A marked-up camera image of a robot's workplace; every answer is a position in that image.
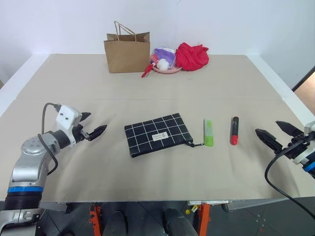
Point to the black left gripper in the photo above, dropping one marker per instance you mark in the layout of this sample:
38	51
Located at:
80	134

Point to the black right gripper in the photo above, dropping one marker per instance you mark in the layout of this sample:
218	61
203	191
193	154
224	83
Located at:
299	145

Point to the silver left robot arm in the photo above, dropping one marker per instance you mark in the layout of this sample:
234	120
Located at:
27	157

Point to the black grid pencil pouch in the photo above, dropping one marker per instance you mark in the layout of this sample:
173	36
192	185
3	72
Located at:
147	137

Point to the red and black marker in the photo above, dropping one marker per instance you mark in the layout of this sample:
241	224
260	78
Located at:
234	138

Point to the brown wooden board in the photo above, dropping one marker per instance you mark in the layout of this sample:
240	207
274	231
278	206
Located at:
306	94

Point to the brown paper bag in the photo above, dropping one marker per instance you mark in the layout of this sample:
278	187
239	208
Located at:
126	56

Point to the red plastic clip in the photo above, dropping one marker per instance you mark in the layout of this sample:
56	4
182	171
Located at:
147	71

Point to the beige table cover sheet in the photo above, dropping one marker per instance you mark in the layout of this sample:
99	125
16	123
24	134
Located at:
172	98

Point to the white fluffy ball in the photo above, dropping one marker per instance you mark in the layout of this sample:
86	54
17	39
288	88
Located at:
162	64

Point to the pink plate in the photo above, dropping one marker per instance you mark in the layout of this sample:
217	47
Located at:
169	71

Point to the orange table leg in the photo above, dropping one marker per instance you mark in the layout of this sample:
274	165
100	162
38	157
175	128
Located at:
94	218
203	218

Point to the purple and white cloth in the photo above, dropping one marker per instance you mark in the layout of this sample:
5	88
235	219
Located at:
165	55

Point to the dark rounded shape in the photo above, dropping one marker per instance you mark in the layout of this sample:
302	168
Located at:
115	225
178	223

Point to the red crumpled cloth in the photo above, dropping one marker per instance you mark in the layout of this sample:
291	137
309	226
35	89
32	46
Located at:
192	57

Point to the small yellow object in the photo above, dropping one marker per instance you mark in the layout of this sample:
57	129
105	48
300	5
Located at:
187	211

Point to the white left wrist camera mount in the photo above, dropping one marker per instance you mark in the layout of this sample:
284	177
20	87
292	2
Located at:
66	118

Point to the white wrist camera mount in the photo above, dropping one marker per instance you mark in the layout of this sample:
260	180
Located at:
310	127
66	118

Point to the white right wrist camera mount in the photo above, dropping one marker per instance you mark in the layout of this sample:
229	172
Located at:
310	127

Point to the grey metal table rail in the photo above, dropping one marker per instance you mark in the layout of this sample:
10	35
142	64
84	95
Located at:
258	203

